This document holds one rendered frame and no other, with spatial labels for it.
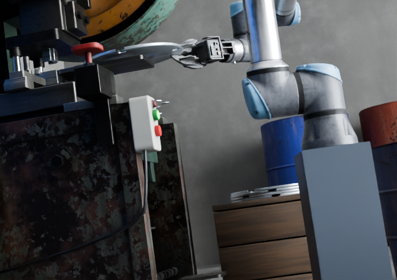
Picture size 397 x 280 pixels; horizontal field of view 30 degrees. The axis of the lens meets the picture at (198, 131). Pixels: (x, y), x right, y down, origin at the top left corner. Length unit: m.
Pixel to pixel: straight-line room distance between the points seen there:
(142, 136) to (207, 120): 3.64
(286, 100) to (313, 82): 0.09
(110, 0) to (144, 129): 0.87
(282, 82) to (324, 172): 0.26
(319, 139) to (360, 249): 0.30
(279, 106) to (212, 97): 3.49
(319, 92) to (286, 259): 0.57
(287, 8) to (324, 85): 0.42
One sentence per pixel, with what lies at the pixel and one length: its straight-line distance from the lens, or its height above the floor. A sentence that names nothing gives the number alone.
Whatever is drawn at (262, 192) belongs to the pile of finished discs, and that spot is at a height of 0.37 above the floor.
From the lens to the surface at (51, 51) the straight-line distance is 2.20.
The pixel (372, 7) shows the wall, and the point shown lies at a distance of 5.49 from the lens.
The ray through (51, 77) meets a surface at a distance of 2.12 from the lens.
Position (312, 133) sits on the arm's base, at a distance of 1.99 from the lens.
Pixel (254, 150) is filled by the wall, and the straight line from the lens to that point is 5.36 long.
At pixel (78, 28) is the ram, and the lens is 2.16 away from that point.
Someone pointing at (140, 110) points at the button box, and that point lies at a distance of 1.81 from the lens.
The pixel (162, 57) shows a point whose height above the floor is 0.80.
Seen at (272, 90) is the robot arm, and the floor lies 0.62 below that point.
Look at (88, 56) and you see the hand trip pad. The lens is 1.81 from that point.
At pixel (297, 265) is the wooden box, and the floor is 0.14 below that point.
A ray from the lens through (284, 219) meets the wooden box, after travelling 2.29.
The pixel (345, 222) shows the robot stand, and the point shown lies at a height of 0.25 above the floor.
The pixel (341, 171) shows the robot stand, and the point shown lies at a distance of 1.94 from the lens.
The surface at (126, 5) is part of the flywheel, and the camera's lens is 2.53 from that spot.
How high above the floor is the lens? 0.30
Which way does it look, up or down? 7 degrees up
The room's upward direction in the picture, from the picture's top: 8 degrees counter-clockwise
